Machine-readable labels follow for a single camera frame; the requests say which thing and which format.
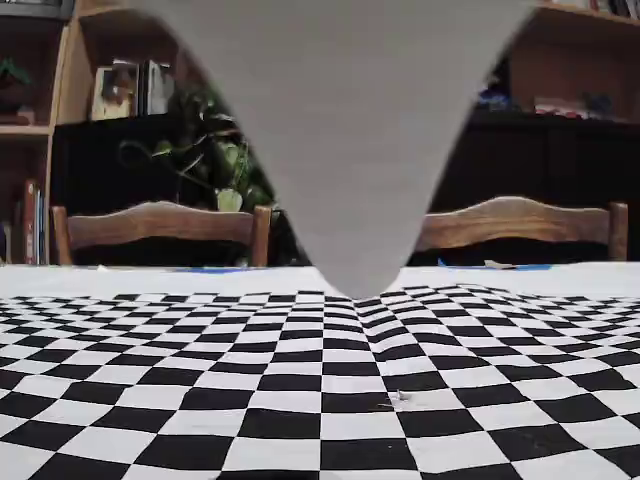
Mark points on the green leafy houseplant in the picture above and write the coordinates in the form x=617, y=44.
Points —
x=230, y=155

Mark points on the light wooden bookshelf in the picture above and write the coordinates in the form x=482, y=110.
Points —
x=65, y=75

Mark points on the photo frame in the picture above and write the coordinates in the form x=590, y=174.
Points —
x=157, y=87
x=116, y=92

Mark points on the flat red pink box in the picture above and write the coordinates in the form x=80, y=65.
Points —
x=557, y=109

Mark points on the upright book row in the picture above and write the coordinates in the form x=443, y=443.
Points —
x=32, y=225
x=617, y=6

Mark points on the brown wooden chair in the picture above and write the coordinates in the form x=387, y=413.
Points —
x=160, y=222
x=520, y=220

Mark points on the blue starry picture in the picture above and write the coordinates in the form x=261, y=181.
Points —
x=492, y=100

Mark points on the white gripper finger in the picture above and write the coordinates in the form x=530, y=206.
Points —
x=350, y=125

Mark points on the small blue box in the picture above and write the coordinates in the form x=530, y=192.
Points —
x=599, y=102

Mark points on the blue tape strip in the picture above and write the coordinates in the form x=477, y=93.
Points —
x=460, y=265
x=225, y=269

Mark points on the black white checkered mat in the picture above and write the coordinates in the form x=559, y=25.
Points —
x=320, y=400

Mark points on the small potted decor plant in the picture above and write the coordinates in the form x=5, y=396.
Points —
x=12, y=82

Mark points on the black low cabinet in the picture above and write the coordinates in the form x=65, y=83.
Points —
x=525, y=160

